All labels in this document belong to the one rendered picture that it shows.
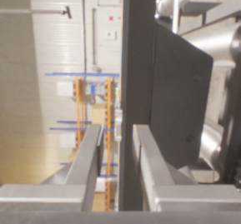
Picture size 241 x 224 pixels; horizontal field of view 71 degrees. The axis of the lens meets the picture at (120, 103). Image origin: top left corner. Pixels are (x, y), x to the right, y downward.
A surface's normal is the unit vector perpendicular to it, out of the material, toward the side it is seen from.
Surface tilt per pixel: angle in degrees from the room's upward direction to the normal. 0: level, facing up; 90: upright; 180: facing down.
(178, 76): 90
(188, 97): 90
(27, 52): 90
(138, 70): 90
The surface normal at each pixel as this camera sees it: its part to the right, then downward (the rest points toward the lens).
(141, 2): 0.02, 0.25
